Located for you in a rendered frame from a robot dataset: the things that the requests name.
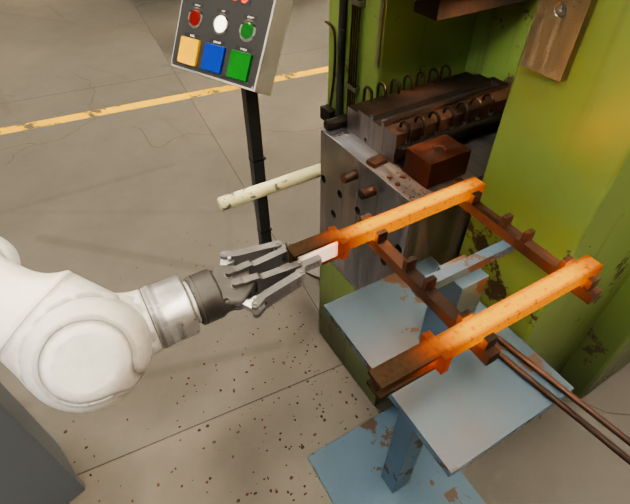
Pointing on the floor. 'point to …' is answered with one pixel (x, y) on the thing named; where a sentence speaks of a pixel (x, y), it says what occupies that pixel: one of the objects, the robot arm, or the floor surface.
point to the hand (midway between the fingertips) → (315, 252)
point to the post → (256, 160)
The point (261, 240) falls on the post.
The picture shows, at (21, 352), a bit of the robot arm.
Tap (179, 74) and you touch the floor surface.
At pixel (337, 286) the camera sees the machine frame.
